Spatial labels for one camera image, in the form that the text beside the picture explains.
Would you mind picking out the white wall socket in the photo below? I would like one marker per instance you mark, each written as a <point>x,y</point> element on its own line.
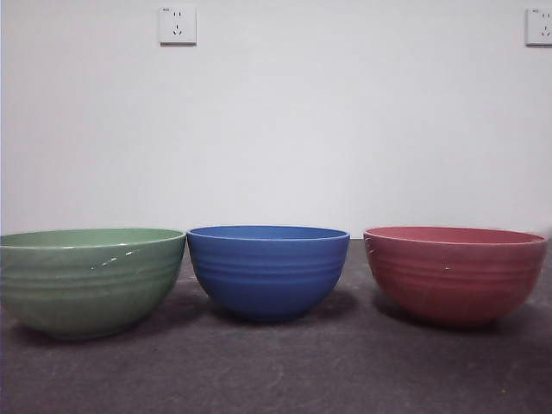
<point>540,26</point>
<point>178,26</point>

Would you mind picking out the green ribbed bowl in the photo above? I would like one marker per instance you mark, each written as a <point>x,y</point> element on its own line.
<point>86,284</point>

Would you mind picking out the red ribbed bowl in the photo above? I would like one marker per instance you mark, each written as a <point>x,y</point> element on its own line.
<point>453,280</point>

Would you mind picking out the blue ribbed bowl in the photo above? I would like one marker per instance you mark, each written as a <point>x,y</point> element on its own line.
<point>267,276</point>

